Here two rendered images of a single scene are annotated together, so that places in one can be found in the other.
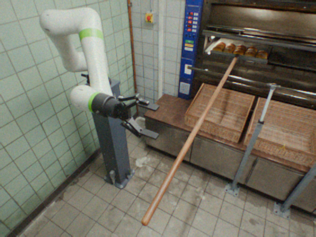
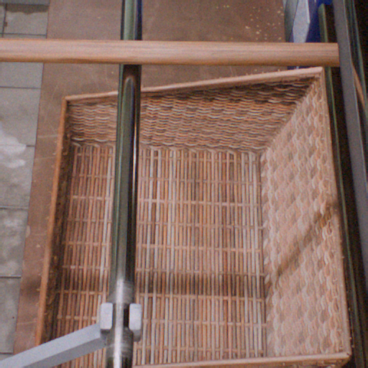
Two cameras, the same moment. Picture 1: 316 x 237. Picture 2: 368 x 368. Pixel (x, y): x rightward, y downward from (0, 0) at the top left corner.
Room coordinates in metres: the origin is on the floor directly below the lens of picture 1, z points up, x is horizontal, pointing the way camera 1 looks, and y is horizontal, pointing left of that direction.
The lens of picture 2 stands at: (1.19, -1.32, 2.12)
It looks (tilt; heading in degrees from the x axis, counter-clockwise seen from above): 57 degrees down; 56
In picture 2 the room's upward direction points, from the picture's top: 6 degrees clockwise
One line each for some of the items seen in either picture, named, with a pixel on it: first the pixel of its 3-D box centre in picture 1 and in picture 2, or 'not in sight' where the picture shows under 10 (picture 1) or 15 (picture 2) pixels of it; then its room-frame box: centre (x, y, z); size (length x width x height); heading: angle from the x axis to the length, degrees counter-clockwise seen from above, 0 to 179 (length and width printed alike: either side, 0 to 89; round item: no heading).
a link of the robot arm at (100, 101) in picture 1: (105, 105); not in sight; (0.67, 0.21, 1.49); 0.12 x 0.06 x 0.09; 152
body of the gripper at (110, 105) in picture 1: (119, 110); not in sight; (0.63, 0.14, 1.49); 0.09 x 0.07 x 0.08; 62
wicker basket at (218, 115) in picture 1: (218, 110); (186, 232); (1.66, -0.65, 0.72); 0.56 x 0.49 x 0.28; 60
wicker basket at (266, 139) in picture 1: (282, 129); not in sight; (1.37, -1.16, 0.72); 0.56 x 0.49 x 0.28; 62
